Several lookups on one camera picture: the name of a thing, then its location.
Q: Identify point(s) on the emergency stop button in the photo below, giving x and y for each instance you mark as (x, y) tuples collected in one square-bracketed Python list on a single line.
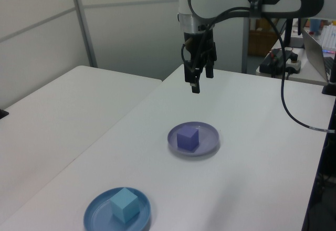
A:
[(294, 64)]

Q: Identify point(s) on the blue plate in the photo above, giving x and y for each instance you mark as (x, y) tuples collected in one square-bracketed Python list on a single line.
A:
[(97, 215)]

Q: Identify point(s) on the grey partition edge post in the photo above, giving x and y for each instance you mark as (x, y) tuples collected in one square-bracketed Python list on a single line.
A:
[(245, 47)]

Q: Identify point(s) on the purple cube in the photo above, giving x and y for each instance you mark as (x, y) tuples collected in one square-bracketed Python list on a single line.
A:
[(186, 140)]

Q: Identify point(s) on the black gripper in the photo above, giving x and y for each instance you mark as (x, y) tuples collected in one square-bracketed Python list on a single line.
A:
[(202, 50)]

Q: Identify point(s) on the blue cup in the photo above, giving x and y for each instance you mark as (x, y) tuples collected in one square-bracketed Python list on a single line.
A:
[(315, 26)]

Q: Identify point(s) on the purple plate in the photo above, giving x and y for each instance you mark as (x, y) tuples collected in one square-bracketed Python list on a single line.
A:
[(207, 139)]

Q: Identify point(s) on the silver laptop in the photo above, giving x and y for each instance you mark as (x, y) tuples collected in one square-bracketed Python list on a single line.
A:
[(313, 55)]

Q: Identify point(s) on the light blue cube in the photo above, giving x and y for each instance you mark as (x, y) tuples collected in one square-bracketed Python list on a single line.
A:
[(123, 206)]

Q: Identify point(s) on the black power box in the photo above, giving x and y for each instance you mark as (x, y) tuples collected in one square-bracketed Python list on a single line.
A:
[(273, 61)]

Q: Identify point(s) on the black monitor stand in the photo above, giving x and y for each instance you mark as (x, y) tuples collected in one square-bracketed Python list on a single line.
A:
[(288, 34)]

